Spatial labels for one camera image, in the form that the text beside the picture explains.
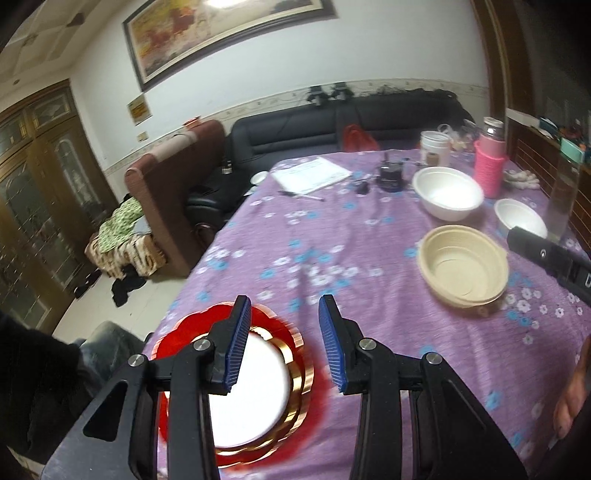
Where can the wooden glass-door cabinet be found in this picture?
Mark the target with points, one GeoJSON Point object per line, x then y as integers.
{"type": "Point", "coordinates": [41, 194]}

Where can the brown armchair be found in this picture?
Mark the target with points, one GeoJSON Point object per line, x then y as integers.
{"type": "Point", "coordinates": [171, 194]}

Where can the black pen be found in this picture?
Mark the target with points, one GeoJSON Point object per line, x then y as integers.
{"type": "Point", "coordinates": [302, 196]}

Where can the green patterned blanket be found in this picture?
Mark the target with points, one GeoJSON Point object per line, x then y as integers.
{"type": "Point", "coordinates": [120, 224]}

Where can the steel lidded bottle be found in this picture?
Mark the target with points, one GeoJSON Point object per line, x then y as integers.
{"type": "Point", "coordinates": [492, 128]}

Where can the dark wooden chair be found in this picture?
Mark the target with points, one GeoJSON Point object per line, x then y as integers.
{"type": "Point", "coordinates": [203, 235]}

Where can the framed wall painting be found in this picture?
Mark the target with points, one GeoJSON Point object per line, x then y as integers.
{"type": "Point", "coordinates": [207, 32]}

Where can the black slipper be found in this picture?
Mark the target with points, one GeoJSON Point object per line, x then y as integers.
{"type": "Point", "coordinates": [81, 290]}
{"type": "Point", "coordinates": [93, 278]}

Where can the white gloves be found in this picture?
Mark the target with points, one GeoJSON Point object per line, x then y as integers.
{"type": "Point", "coordinates": [521, 179]}

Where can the black clothing heap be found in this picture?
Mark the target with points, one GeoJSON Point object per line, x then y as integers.
{"type": "Point", "coordinates": [127, 288]}

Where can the wooden sideboard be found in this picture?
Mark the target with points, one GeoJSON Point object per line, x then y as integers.
{"type": "Point", "coordinates": [531, 147]}

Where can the large red plastic plate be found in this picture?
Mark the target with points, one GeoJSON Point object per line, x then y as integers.
{"type": "Point", "coordinates": [184, 330]}

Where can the black leather sofa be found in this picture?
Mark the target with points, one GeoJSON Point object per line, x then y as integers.
{"type": "Point", "coordinates": [286, 129]}

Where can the pink ribbed cup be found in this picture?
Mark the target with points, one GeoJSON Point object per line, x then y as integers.
{"type": "Point", "coordinates": [490, 170]}

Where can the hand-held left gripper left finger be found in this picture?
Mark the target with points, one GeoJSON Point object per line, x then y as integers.
{"type": "Point", "coordinates": [238, 346]}

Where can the white ceramic bowl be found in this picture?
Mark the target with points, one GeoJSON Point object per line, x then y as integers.
{"type": "Point", "coordinates": [259, 177]}

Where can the white paper notebook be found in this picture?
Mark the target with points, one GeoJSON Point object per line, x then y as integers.
{"type": "Point", "coordinates": [309, 175]}

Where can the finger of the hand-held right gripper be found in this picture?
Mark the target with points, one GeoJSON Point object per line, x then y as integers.
{"type": "Point", "coordinates": [540, 251]}

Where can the small white bowl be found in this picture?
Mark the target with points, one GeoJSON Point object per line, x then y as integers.
{"type": "Point", "coordinates": [519, 214]}

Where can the person's right hand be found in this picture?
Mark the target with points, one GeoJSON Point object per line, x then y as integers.
{"type": "Point", "coordinates": [575, 401]}

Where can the black device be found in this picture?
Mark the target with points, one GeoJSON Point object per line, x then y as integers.
{"type": "Point", "coordinates": [341, 91]}
{"type": "Point", "coordinates": [317, 96]}

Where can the red plastic bag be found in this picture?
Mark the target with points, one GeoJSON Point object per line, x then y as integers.
{"type": "Point", "coordinates": [358, 138]}

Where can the black charger plug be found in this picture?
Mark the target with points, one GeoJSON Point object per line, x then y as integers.
{"type": "Point", "coordinates": [361, 188]}

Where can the white plastic jar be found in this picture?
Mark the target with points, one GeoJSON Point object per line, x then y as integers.
{"type": "Point", "coordinates": [434, 145]}

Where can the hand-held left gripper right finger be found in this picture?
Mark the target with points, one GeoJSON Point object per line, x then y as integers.
{"type": "Point", "coordinates": [333, 346]}

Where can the black round desk gadget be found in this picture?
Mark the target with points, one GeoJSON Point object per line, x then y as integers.
{"type": "Point", "coordinates": [392, 177]}

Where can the clear plastic bag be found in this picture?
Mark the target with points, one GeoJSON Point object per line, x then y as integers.
{"type": "Point", "coordinates": [459, 136]}

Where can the wooden door frame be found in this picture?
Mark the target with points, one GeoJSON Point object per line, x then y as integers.
{"type": "Point", "coordinates": [496, 60]}

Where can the large white foam bowl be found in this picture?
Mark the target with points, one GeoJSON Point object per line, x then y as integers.
{"type": "Point", "coordinates": [448, 189]}

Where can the wall plaque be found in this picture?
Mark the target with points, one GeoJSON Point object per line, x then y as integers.
{"type": "Point", "coordinates": [139, 110]}

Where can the beige patterned blanket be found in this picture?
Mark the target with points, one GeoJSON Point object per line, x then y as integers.
{"type": "Point", "coordinates": [124, 258]}

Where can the beige plastic bowl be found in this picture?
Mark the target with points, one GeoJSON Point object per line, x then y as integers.
{"type": "Point", "coordinates": [461, 263]}

